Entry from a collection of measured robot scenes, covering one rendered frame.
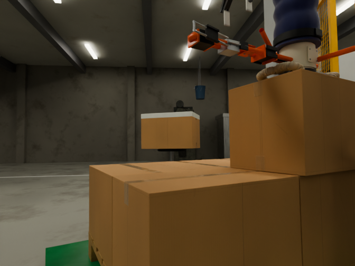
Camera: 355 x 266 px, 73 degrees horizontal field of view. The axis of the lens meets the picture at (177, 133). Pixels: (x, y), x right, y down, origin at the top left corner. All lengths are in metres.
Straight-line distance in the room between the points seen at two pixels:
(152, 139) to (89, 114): 7.98
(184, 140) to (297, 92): 1.74
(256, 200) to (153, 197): 0.36
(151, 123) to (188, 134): 0.45
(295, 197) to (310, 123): 0.28
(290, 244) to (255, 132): 0.46
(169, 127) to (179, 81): 8.01
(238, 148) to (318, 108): 0.38
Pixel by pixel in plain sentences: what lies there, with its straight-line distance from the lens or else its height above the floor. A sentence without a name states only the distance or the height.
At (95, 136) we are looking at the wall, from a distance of 10.43.
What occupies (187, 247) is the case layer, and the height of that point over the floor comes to 0.38.
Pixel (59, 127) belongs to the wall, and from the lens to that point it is 10.86.
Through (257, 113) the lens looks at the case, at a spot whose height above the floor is 0.80.
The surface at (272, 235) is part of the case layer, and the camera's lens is 0.94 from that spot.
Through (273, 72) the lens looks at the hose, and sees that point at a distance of 1.28.
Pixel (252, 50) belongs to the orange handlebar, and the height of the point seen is 1.07.
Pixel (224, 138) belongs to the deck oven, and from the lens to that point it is 9.31.
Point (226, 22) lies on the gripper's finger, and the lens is 1.22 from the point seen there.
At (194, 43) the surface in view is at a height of 1.05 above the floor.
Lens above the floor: 0.67
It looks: 3 degrees up
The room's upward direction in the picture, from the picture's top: 1 degrees counter-clockwise
